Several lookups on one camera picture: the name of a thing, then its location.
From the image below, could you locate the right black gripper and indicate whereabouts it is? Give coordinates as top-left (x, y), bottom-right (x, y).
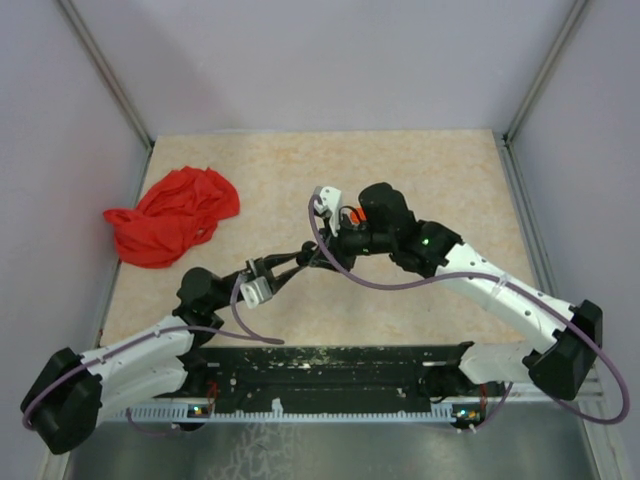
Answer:
top-left (308, 211), bottom-right (395, 273)

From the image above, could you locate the orange round case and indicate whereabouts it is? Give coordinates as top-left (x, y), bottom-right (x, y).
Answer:
top-left (347, 206), bottom-right (366, 225)

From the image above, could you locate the black round case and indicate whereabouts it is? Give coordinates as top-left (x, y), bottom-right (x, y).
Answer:
top-left (296, 241), bottom-right (321, 267)

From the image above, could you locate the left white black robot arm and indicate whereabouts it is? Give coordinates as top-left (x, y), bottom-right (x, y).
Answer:
top-left (20, 252), bottom-right (309, 455)

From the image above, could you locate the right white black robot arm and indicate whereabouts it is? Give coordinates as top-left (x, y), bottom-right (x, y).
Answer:
top-left (311, 182), bottom-right (603, 401)

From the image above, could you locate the red crumpled cloth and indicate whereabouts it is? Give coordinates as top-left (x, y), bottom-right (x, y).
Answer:
top-left (103, 166), bottom-right (240, 269)

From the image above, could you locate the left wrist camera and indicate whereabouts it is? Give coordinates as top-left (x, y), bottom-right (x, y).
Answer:
top-left (240, 277), bottom-right (273, 309)

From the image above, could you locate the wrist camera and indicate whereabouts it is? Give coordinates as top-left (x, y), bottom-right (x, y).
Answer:
top-left (314, 186), bottom-right (343, 237)
top-left (240, 277), bottom-right (273, 309)

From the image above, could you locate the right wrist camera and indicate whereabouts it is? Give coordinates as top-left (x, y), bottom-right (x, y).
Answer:
top-left (314, 186), bottom-right (343, 237)

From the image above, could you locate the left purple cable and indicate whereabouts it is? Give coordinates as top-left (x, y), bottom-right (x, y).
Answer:
top-left (21, 272), bottom-right (286, 439)

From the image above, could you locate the white slotted cable duct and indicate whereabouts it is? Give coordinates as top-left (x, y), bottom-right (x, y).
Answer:
top-left (99, 399), bottom-right (484, 425)

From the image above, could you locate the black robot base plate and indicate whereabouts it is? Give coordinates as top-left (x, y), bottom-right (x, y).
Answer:
top-left (149, 341), bottom-right (506, 414)

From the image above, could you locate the aluminium rail right side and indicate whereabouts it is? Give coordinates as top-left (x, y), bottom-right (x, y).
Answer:
top-left (494, 134), bottom-right (559, 297)

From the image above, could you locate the left aluminium frame post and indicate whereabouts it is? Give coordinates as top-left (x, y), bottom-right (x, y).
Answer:
top-left (54, 0), bottom-right (155, 152)

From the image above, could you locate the aluminium frame post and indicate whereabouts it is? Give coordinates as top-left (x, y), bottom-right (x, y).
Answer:
top-left (54, 0), bottom-right (155, 152)
top-left (502, 0), bottom-right (592, 146)

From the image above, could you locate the right aluminium frame post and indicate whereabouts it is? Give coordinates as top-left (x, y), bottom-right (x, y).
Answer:
top-left (502, 0), bottom-right (592, 146)

